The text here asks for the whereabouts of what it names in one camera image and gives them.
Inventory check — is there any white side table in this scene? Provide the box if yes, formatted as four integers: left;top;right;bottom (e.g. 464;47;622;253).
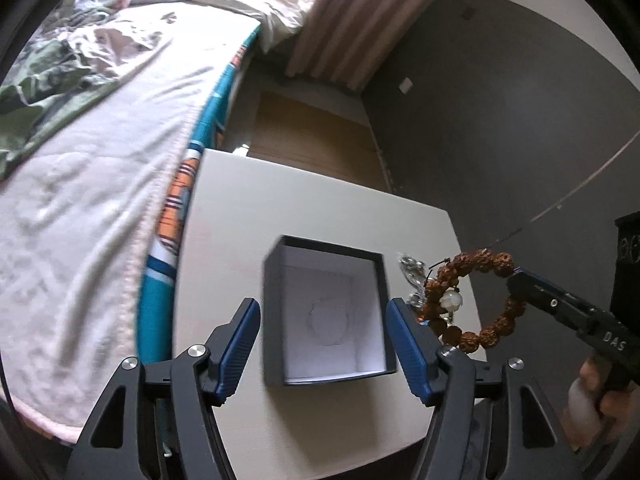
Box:
170;147;488;480

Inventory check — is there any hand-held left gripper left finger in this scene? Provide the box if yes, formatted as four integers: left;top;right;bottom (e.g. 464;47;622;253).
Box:
70;297;263;480

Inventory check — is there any silver jewelry piece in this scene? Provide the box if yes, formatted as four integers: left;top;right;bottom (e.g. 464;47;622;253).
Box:
397;252;432;311

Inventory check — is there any green patterned quilt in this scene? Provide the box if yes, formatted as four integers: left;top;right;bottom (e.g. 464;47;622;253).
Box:
0;0;168;181

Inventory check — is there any black jewelry box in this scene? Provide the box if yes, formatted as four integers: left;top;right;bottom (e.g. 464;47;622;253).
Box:
263;235;398;387

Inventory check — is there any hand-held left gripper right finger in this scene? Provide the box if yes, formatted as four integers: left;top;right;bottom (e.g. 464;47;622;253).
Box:
385;297;577;480

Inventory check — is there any pink curtain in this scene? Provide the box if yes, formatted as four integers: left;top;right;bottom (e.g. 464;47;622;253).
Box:
285;0;468;93

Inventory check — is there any person's right hand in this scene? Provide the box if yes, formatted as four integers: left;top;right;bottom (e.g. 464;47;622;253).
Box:
567;357;640;450

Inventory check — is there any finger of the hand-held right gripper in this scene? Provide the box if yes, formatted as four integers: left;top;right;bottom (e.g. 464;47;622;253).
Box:
505;269;593;332

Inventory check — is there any brown bead bracelet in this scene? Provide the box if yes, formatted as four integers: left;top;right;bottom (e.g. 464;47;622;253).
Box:
419;249;527;352

